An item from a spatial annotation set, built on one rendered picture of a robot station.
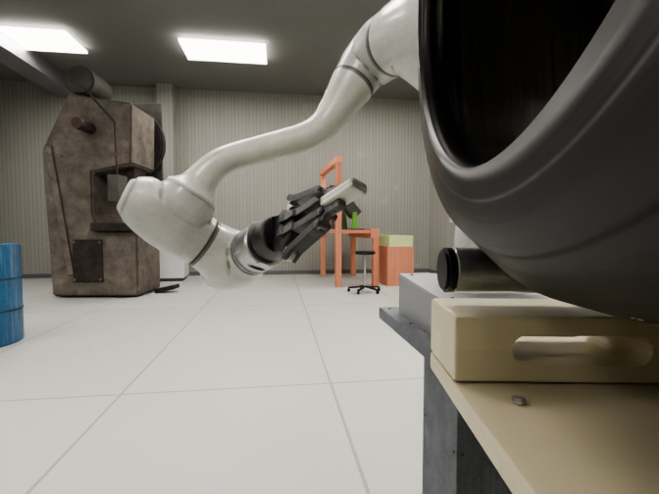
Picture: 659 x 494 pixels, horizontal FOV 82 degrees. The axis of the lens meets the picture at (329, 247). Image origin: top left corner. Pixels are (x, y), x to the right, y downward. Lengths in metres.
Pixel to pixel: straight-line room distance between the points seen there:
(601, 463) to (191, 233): 0.63
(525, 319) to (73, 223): 5.95
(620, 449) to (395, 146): 8.16
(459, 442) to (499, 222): 1.05
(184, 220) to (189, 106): 7.65
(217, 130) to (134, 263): 3.48
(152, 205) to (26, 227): 8.40
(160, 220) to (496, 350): 0.56
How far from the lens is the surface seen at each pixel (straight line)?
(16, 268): 4.05
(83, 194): 6.05
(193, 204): 0.72
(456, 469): 1.29
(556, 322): 0.39
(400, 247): 6.31
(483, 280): 0.38
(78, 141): 6.16
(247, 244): 0.69
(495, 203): 0.24
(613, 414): 0.37
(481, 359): 0.37
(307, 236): 0.58
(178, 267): 7.25
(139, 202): 0.72
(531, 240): 0.21
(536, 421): 0.33
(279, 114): 8.15
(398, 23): 0.80
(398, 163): 8.33
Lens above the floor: 0.94
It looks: 3 degrees down
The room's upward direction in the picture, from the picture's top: straight up
